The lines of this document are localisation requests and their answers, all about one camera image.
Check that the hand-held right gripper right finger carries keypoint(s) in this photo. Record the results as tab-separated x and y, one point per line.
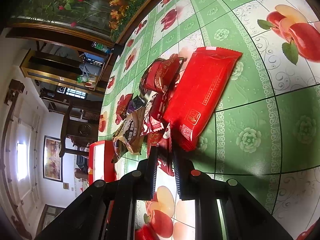
181	180

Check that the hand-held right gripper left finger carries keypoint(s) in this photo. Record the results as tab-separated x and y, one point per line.
152	175

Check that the brown snack packet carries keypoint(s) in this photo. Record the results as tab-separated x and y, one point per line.
130	135

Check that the red tray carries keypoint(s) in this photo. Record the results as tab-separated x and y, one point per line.
110	155

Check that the dark purple small packet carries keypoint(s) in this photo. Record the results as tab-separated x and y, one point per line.
135	103

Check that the large red packet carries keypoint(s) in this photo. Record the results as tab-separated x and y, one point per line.
200	92

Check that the red gold-patterned snack packet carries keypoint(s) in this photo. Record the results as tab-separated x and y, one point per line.
160	77

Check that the green fruit-print tablecloth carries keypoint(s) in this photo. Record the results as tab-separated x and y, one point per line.
250	130

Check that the dark wooden chair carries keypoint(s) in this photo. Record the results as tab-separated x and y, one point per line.
75	127

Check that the barred window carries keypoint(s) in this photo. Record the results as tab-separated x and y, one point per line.
72	93

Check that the grey-blue jug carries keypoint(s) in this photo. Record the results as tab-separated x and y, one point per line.
88	70

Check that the ceiling light panel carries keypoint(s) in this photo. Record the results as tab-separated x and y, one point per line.
22	161

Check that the blue thermos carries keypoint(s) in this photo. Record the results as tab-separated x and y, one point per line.
95	57

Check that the green bottle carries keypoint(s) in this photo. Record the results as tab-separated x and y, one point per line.
101	47

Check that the wooden cabinet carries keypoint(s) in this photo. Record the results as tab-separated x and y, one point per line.
62	33

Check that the flower mural panel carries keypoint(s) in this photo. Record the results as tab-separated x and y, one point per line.
75	0

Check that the framed wall picture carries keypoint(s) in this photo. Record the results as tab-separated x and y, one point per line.
52	158

